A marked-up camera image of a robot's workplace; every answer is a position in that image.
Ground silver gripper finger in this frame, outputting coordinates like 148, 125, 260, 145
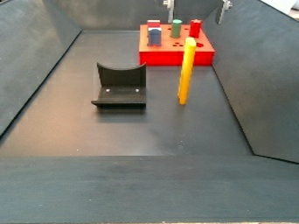
216, 0, 232, 25
162, 0, 174, 23

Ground yellow slotted square-circle object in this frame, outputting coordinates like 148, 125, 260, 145
177, 38, 196, 105

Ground red square peg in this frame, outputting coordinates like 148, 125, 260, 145
146, 20, 160, 28

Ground red peg board fixture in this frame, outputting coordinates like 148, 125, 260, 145
138, 24, 214, 66

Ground green cylinder peg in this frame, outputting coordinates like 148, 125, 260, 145
170, 19, 182, 39

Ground blue notched peg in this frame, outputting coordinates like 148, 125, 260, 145
148, 28, 161, 46

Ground black curved cradle stand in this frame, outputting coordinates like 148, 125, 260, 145
90, 64, 146, 108

